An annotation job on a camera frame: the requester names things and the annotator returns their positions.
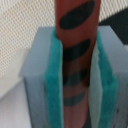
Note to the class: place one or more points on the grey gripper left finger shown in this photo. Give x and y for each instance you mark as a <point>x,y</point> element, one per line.
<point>42,74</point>

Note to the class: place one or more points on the brown toy sausage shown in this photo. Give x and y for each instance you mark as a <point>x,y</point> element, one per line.
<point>76,26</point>

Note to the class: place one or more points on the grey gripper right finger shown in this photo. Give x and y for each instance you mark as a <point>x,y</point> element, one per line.
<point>108,91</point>

